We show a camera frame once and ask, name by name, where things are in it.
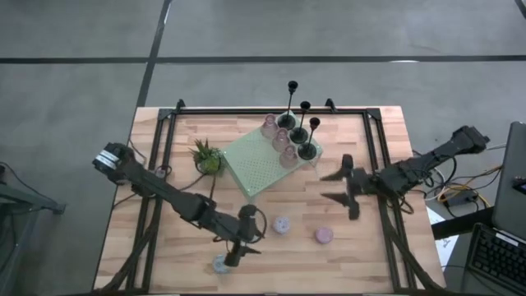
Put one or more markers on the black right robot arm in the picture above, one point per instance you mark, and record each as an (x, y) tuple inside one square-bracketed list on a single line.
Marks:
[(431, 160)]

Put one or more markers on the white paper sheet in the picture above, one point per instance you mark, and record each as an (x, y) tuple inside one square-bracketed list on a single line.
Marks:
[(446, 251)]

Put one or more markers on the green perforated metal shelf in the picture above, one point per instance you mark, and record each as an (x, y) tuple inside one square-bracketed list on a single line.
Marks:
[(250, 164)]

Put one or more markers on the blue white patterned tin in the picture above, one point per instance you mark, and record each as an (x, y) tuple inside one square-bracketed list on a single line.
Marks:
[(282, 225)]

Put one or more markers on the black keyboard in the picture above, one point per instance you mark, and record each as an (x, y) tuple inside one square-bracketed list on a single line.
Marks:
[(497, 257)]

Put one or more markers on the black metal table frame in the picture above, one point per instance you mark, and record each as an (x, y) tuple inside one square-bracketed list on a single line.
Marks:
[(246, 111)]

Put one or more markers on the pale blue patterned tin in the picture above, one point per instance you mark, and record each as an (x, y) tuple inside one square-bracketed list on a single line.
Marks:
[(218, 266)]

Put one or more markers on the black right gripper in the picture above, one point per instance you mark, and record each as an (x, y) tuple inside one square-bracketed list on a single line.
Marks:
[(363, 184)]

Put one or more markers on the grey metal stand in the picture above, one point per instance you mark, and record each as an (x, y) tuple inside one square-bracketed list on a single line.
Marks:
[(33, 201)]

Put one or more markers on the potted succulent plant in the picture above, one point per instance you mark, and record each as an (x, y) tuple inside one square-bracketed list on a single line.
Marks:
[(209, 161)]

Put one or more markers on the pink patterned tin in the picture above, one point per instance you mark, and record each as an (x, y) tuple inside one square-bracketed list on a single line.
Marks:
[(324, 235)]

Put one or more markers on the black power adapter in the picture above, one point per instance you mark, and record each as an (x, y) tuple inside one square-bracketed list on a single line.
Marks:
[(460, 199)]

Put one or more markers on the grey laptop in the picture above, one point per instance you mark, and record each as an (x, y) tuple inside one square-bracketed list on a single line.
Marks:
[(509, 164)]

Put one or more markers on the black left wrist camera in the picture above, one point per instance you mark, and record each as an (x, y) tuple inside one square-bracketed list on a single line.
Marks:
[(247, 215)]

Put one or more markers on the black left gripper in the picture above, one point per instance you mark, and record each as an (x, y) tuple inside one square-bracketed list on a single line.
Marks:
[(236, 232)]

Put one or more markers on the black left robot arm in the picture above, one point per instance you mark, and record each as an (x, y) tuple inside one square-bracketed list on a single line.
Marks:
[(164, 191)]

